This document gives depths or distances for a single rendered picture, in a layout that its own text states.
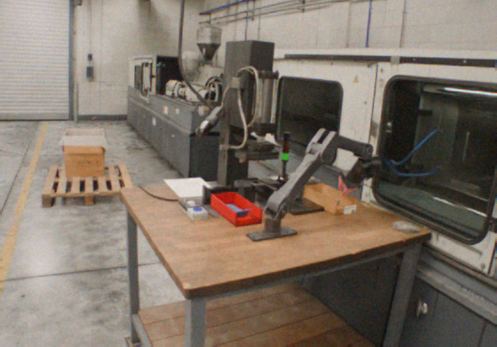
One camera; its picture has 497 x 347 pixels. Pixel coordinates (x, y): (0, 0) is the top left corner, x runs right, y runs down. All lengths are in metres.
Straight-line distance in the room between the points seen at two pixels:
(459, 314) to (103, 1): 10.33
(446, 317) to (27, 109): 10.19
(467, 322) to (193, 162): 3.86
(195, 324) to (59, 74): 9.81
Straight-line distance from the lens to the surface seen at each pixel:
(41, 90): 10.80
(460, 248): 1.78
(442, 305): 1.94
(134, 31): 10.97
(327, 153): 1.53
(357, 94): 2.25
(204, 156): 5.02
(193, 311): 1.24
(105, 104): 10.90
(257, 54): 1.86
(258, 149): 1.82
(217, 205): 1.71
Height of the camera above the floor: 1.51
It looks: 13 degrees down
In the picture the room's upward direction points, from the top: 4 degrees clockwise
